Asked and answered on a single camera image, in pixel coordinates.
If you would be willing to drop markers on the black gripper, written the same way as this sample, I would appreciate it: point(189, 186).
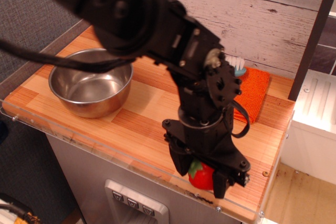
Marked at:
point(211, 143)

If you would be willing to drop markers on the red toy strawberry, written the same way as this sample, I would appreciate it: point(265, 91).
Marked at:
point(200, 175)

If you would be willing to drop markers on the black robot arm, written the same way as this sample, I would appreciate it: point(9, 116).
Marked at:
point(206, 82)

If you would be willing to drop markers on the silver dispenser panel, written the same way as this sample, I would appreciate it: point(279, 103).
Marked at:
point(130, 206)

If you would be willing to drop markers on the orange folded cloth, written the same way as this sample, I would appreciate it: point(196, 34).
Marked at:
point(254, 86)

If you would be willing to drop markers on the teal scrub brush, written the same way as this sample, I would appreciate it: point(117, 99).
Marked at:
point(238, 63)

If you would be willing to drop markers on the clear acrylic table guard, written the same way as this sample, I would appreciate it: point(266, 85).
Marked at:
point(128, 149)

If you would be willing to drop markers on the stainless steel bowl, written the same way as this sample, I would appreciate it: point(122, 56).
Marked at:
point(91, 95)

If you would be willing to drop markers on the yellow object bottom left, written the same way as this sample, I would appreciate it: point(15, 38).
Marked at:
point(22, 216)

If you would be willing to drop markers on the dark grey right post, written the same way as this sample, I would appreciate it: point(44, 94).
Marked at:
point(313, 40)

